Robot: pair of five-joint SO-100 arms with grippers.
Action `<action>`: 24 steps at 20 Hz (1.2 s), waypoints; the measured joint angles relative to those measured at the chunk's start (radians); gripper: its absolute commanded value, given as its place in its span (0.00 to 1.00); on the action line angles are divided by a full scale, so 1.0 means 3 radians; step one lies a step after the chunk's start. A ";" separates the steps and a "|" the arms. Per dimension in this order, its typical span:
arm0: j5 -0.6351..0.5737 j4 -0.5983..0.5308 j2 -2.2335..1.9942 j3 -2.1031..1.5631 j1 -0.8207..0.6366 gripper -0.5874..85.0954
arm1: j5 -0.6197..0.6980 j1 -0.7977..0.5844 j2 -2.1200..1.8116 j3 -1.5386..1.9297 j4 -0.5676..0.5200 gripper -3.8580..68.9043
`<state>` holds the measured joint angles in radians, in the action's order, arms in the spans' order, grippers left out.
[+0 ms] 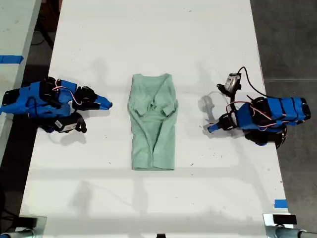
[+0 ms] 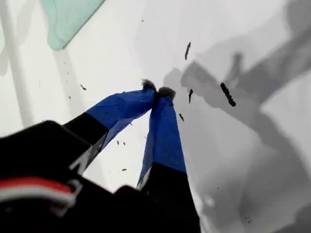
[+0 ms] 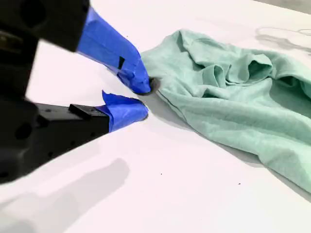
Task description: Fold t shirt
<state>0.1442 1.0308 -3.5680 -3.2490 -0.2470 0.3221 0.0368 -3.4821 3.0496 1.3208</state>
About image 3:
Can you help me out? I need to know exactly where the pale green t-shirt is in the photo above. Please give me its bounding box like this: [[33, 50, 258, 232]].
[[139, 28, 311, 195]]

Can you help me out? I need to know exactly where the loose blue taped gripper finger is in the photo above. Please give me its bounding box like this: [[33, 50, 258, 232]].
[[14, 0, 160, 95], [36, 89, 149, 149]]

